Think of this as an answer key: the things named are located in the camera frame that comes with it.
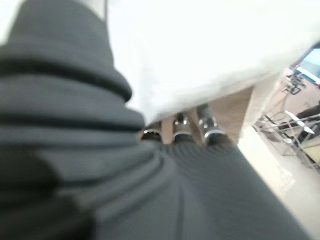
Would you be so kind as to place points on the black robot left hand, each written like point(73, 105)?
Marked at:
point(75, 150)

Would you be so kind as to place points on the white duvet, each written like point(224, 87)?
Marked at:
point(187, 50)

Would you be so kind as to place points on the black garment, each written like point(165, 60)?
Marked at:
point(312, 111)

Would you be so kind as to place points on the monitor screen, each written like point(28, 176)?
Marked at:
point(312, 65)

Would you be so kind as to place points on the metal frame side table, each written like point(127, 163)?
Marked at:
point(288, 141)

